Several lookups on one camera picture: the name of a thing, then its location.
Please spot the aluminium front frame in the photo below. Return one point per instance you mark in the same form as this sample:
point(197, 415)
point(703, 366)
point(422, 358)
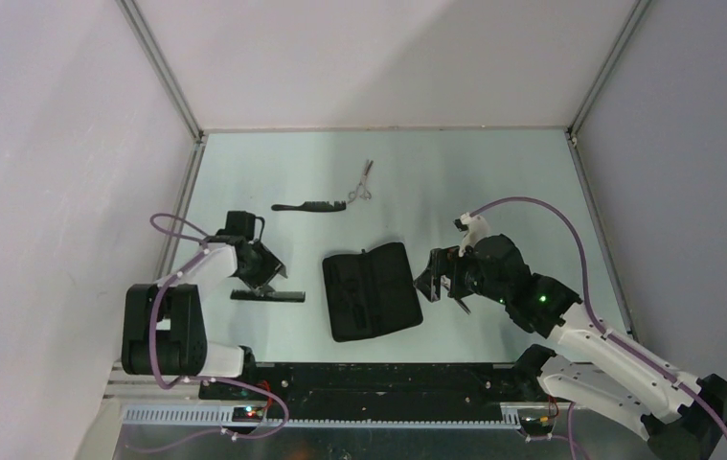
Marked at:
point(247, 406)

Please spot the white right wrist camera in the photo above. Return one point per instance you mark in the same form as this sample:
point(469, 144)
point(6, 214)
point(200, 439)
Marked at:
point(475, 228)

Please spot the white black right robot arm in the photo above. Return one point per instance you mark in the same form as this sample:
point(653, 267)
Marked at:
point(679, 415)

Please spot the black handled styling comb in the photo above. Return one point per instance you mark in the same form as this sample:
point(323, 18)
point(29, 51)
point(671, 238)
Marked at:
point(312, 207)

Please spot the black straight barber comb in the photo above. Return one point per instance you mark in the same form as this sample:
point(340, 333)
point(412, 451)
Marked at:
point(270, 296)

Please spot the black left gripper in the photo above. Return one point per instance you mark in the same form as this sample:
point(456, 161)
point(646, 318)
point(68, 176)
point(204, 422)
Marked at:
point(272, 267)

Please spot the black zippered tool case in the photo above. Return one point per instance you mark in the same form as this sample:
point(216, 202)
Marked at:
point(371, 293)

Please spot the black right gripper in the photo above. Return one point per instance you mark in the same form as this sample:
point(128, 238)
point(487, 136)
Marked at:
point(429, 282)

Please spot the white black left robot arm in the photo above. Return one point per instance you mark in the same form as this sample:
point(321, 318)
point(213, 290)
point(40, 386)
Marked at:
point(164, 332)

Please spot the silver thinning scissors far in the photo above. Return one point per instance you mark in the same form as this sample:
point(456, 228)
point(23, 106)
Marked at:
point(361, 190)

